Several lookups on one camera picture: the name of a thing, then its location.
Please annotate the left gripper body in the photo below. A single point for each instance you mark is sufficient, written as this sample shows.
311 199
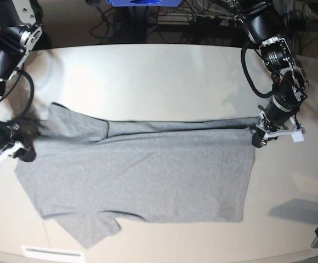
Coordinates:
274 117

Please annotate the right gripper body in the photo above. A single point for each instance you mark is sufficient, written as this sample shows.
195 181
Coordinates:
9 135

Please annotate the grey T-shirt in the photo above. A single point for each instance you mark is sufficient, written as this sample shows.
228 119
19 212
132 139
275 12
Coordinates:
88 172

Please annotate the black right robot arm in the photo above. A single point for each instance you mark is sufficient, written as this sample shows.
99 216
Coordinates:
20 30

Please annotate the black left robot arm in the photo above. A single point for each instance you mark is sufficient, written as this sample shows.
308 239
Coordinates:
266 33

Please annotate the blue plastic part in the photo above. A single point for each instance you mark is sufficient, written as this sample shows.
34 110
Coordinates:
128 3

